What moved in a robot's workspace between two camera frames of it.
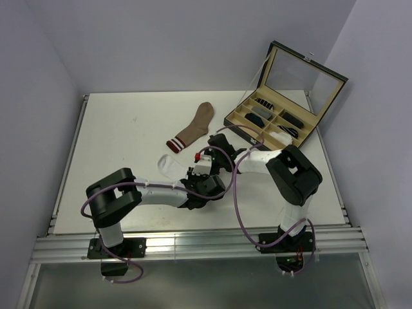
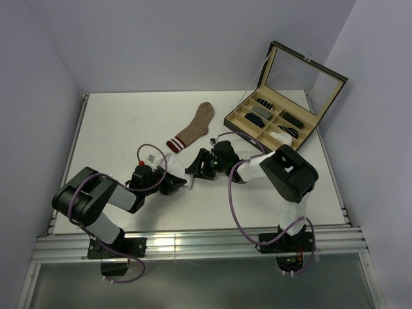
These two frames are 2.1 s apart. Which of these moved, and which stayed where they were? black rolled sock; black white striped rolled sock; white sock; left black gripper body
Moved: left black gripper body
Stayed: white sock; black rolled sock; black white striped rolled sock
